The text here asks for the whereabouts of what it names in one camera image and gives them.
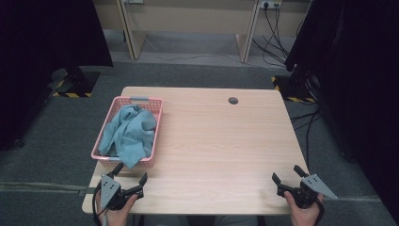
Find black floor cables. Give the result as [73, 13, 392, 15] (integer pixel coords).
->
[289, 106, 324, 169]

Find black power cables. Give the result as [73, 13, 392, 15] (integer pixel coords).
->
[251, 4, 307, 70]

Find black curtain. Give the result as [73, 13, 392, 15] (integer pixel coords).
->
[0, 0, 114, 152]
[284, 0, 399, 220]

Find black stand base striped tape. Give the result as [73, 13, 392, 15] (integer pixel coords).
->
[270, 73, 318, 105]
[46, 66, 102, 99]

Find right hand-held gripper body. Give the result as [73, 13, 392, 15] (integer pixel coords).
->
[276, 173, 339, 210]

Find left hand-held gripper cable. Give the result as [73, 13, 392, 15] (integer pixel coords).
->
[91, 181, 109, 226]

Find right hand-held gripper cable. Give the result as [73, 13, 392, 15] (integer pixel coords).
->
[313, 197, 326, 226]

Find pink plastic basket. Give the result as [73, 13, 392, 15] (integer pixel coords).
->
[90, 95, 165, 169]

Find person's right hand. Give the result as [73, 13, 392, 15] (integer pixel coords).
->
[283, 190, 325, 226]

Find hand-held gripper cable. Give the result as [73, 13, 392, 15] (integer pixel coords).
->
[313, 197, 326, 226]
[91, 181, 109, 226]

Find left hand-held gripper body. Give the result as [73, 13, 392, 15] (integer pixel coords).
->
[100, 174, 145, 211]

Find blue cloth garment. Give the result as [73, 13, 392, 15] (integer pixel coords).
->
[97, 104, 158, 170]

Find white wall power socket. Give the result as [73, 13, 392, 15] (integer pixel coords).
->
[259, 0, 283, 10]

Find person's left hand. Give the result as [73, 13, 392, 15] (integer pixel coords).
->
[95, 191, 139, 226]

